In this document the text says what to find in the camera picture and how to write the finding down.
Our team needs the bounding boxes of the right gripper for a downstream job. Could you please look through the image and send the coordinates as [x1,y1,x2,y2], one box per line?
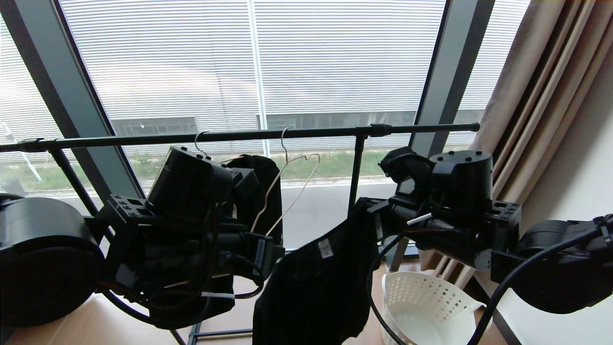
[364,196,434,241]

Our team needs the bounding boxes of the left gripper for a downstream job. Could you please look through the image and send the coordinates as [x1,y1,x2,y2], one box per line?
[211,230,286,284]

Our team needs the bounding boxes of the black drawstring shorts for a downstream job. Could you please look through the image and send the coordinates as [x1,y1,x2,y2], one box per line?
[146,154,284,331]

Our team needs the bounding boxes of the black garment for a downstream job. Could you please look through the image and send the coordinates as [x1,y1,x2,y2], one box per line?
[252,205,385,345]

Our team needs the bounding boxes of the pink clothes hanger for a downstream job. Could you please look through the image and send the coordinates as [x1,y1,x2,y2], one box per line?
[193,131,250,163]
[250,127,320,238]

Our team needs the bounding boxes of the white laundry basket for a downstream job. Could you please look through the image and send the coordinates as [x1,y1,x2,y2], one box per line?
[381,271,493,345]

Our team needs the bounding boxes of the black clothes rack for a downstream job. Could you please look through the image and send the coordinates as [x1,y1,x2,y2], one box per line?
[0,123,480,345]

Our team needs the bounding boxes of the brown curtain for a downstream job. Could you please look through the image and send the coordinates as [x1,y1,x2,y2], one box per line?
[419,0,613,288]

